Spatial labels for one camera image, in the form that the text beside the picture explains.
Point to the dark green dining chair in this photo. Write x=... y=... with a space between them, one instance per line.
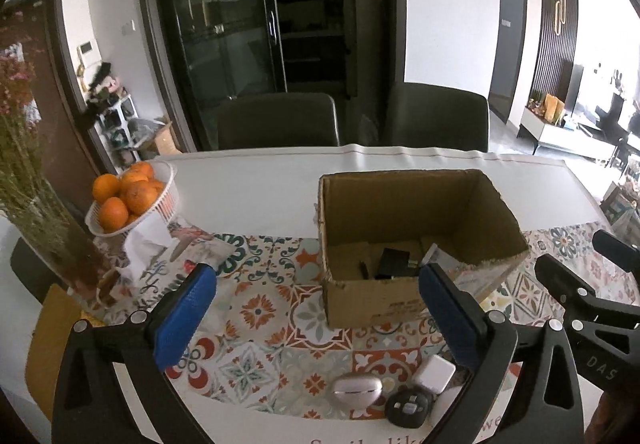
x=277 y=121
x=437 y=116

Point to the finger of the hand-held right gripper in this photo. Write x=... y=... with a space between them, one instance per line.
x=617 y=248
x=567 y=285

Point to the printed cloth tissue box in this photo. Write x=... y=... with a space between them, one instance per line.
x=200 y=249

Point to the yellow bag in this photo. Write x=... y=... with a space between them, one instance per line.
x=552 y=108

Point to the white shelf rack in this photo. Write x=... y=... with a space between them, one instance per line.
x=117 y=123

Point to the brown cardboard box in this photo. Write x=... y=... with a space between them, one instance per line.
x=370 y=301

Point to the white light switch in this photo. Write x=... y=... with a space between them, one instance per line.
x=128 y=27

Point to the white low cabinet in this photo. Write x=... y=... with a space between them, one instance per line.
x=555 y=136

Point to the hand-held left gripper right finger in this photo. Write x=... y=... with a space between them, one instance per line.
x=450 y=319

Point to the brown wooden door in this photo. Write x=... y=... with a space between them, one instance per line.
x=55 y=88

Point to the dried flower bunch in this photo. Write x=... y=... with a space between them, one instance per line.
x=20 y=133

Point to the silver oval earbud case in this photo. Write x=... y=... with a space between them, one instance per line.
x=356 y=390

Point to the cardboard box on floor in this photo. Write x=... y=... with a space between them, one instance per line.
x=167 y=139

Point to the white charger cube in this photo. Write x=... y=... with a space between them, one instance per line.
x=435 y=373

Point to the white intercom panel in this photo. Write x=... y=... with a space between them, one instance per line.
x=88 y=52

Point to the black car key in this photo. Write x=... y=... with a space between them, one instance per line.
x=409 y=406

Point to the white flat packet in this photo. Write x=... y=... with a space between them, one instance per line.
x=440 y=256

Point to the dark glass door cabinet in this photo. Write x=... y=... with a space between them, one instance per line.
x=235 y=23

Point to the white tissue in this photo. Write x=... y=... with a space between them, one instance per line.
x=142 y=249

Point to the printed paper bag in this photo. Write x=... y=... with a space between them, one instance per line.
x=622 y=209

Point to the dark interior door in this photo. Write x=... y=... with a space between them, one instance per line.
x=507 y=43

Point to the pile of oranges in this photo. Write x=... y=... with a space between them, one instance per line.
x=140 y=196

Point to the gold wall ornament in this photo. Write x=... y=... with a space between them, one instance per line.
x=560 y=12

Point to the white slatted fruit basket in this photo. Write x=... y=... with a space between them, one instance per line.
x=165 y=204

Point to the white table cloth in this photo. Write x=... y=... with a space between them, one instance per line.
x=260 y=194

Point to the yellow seat cushion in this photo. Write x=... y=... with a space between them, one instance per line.
x=55 y=349

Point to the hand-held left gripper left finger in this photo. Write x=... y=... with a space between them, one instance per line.
x=184 y=319

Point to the black television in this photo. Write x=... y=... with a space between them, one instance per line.
x=575 y=88

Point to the clutter of bags and toys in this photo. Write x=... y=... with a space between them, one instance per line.
x=102 y=83

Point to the glass vase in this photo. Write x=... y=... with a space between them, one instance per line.
x=65 y=249

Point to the black power adapter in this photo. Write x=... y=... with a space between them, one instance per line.
x=395 y=264

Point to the patterned table runner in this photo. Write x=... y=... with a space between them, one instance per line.
x=280 y=339

